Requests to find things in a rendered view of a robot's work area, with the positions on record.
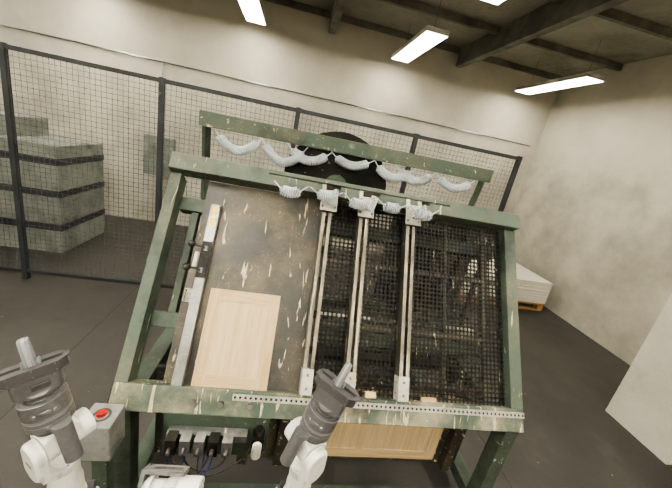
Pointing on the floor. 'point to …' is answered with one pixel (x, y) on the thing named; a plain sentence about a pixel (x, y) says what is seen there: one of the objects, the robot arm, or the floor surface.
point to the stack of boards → (531, 289)
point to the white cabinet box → (649, 390)
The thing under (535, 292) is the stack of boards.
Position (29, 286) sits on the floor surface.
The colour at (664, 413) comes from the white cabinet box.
